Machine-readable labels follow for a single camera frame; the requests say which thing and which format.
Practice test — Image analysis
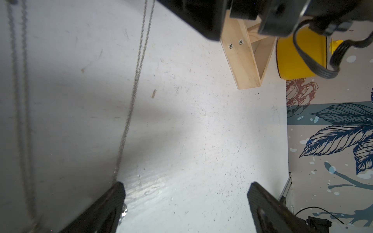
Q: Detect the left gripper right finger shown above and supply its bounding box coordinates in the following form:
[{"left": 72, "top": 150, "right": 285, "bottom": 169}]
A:
[{"left": 247, "top": 182, "right": 315, "bottom": 233}]

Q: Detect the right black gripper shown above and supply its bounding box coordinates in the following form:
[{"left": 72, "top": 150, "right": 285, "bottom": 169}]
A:
[{"left": 160, "top": 0, "right": 309, "bottom": 41}]

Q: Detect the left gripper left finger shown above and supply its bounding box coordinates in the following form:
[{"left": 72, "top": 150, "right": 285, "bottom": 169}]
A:
[{"left": 61, "top": 182, "right": 125, "bottom": 233}]

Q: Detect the wooden jewelry display stand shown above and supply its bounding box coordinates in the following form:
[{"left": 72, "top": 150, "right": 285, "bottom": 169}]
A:
[{"left": 220, "top": 10, "right": 277, "bottom": 90}]

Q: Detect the thin silver necklace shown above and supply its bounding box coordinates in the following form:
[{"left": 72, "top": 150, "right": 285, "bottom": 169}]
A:
[
  {"left": 112, "top": 0, "right": 156, "bottom": 225},
  {"left": 5, "top": 0, "right": 41, "bottom": 233}
]

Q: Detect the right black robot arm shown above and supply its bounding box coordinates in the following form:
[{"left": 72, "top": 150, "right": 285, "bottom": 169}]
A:
[{"left": 160, "top": 0, "right": 373, "bottom": 41}]

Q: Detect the yellow pot with black lid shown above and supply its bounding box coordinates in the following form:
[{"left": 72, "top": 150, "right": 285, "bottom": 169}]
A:
[{"left": 276, "top": 25, "right": 344, "bottom": 81}]

